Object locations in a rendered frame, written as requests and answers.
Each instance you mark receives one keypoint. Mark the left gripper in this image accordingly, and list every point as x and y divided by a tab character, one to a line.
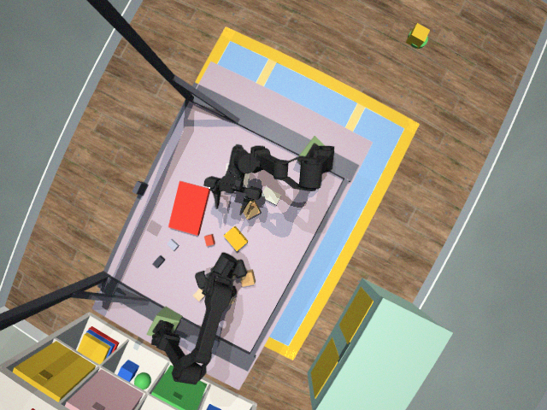
213	184

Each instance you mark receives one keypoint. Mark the yellow rectangular block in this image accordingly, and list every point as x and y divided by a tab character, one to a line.
236	238

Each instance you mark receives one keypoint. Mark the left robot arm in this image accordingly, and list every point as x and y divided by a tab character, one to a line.
310	169

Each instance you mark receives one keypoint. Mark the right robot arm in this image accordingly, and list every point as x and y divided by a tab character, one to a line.
217	298

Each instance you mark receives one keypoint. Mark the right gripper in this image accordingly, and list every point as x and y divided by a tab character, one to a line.
238	270

